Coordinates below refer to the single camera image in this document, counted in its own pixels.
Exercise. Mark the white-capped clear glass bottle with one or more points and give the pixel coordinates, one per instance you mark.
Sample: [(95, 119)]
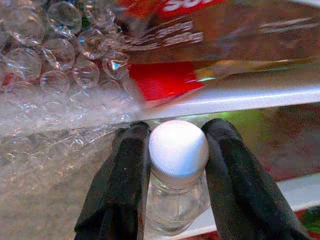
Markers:
[(178, 147)]

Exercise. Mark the clear bubble wrap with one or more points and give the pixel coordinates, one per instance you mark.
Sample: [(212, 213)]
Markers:
[(57, 50)]

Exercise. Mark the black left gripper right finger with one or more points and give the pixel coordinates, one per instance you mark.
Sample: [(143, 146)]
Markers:
[(240, 190)]

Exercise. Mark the green food package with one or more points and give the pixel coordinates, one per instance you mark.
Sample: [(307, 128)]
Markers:
[(237, 120)]

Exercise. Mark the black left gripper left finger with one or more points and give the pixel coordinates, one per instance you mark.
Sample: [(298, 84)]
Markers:
[(117, 187)]

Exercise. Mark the red brown carton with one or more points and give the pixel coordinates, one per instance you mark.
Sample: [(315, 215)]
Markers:
[(162, 80)]

